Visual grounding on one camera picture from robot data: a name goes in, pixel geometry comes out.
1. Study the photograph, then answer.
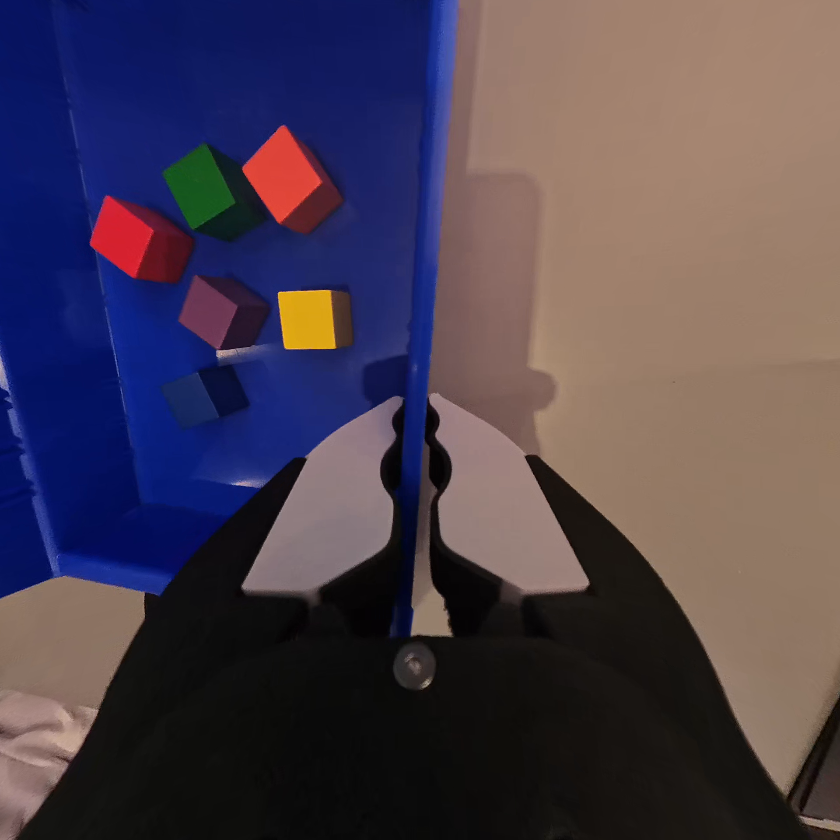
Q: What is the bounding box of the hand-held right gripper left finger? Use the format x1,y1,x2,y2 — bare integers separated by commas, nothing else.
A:
243,395,403,601

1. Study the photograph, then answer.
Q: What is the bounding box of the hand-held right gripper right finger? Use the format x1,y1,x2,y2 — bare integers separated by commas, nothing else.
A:
427,394,589,601

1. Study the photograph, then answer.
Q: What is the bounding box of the blue wooden cube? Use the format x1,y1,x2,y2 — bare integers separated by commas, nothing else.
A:
161,364,250,429

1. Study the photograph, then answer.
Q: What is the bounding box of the yellow wooden cube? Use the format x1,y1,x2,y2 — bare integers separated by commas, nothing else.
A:
277,289,354,350

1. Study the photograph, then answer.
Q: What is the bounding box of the purple wooden cube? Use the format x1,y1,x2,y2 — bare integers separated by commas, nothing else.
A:
178,276,271,350

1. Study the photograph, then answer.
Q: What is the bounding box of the red wooden cube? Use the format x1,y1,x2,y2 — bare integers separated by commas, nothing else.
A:
90,196,195,284

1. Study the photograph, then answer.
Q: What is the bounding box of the orange wooden cube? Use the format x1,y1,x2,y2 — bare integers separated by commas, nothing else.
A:
242,125,344,235

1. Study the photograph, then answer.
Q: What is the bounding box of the green wooden cube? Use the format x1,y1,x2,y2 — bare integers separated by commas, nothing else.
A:
163,143,266,242

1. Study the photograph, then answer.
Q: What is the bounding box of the blue plastic bin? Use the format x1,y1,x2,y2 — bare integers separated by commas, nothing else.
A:
0,0,459,639

